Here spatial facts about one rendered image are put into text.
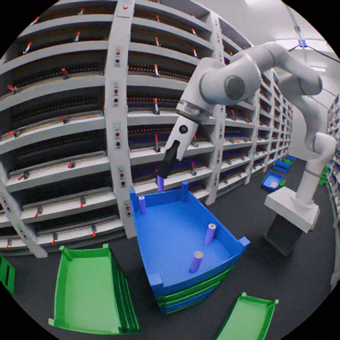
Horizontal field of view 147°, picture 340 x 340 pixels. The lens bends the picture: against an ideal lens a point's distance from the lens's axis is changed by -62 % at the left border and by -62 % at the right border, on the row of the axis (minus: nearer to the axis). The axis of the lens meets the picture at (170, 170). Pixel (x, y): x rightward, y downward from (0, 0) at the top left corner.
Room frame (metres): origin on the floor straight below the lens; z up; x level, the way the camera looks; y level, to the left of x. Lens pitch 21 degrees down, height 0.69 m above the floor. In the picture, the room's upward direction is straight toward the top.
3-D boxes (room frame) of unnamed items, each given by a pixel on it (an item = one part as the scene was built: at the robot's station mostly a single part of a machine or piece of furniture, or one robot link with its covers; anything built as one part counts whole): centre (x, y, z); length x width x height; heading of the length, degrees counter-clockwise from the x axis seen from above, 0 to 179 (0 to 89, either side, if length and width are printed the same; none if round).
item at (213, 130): (1.01, -0.31, 0.87); 0.20 x 0.09 x 1.74; 32
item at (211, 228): (0.21, -0.10, 0.44); 0.02 x 0.02 x 0.06
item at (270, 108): (1.74, -1.51, 0.87); 0.20 x 0.09 x 1.74; 32
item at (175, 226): (0.24, -0.02, 0.44); 0.30 x 0.20 x 0.08; 20
